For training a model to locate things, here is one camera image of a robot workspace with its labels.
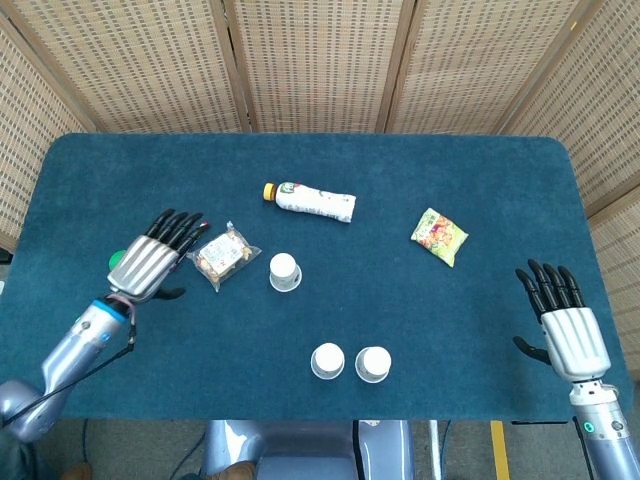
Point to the white bottle with yellow cap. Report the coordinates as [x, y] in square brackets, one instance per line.
[315, 201]

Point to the clear nut snack bag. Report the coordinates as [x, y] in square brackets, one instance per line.
[222, 255]

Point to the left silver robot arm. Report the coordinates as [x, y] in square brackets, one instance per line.
[75, 345]

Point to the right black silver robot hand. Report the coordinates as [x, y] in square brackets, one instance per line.
[575, 345]

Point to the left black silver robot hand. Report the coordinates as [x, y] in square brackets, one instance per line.
[142, 267]

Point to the white paper cup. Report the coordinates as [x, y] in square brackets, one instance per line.
[285, 271]
[327, 361]
[373, 364]

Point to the red white marker pen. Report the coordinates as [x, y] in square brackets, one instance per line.
[204, 225]

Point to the blue grey robot torso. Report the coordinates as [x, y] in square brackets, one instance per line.
[300, 450]

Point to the green yellow snack packet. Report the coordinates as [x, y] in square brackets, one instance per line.
[439, 236]

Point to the brown shoe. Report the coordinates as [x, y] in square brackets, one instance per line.
[240, 470]

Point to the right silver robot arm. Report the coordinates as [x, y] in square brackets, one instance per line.
[600, 430]

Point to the woven bamboo screen panel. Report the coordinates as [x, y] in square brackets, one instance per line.
[30, 125]
[475, 65]
[622, 255]
[600, 100]
[320, 65]
[150, 65]

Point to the white table leg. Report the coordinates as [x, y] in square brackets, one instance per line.
[435, 450]

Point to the green ball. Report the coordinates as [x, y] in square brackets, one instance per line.
[116, 260]

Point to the blue carpet table mat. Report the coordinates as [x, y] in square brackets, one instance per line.
[225, 340]

